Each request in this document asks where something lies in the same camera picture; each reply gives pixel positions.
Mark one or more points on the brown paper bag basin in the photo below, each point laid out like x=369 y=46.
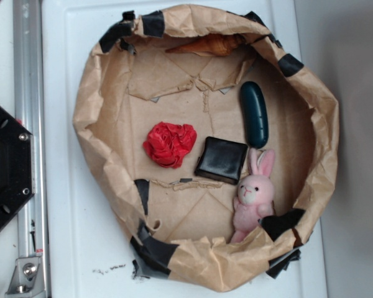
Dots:
x=180 y=225

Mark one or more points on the metal corner bracket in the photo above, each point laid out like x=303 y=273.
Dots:
x=27 y=279

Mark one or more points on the black square leather pouch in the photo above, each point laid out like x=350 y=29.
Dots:
x=221 y=160

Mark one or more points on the white plastic tray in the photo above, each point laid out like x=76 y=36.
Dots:
x=89 y=253

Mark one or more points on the aluminium extrusion rail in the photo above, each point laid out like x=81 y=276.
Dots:
x=29 y=109

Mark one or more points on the pink plush bunny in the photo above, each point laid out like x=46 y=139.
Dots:
x=255 y=194

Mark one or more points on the dark teal oblong case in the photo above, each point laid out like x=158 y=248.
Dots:
x=255 y=114

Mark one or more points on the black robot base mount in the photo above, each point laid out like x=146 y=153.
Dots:
x=15 y=167

